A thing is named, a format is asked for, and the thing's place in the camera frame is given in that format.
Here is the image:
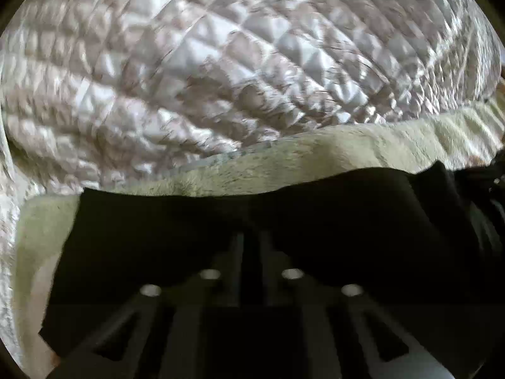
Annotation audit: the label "quilted satin bedspread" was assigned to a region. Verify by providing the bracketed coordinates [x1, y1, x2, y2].
[0, 0, 505, 364]

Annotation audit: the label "cream floral fleece blanket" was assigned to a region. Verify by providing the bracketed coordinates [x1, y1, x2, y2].
[12, 99, 505, 369]

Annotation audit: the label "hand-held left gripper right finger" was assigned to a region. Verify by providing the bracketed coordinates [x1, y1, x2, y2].
[258, 231, 462, 379]

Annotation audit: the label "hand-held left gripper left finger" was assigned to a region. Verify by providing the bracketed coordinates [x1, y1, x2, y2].
[45, 231, 247, 379]

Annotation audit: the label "black pants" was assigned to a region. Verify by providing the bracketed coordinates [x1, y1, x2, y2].
[37, 161, 481, 366]

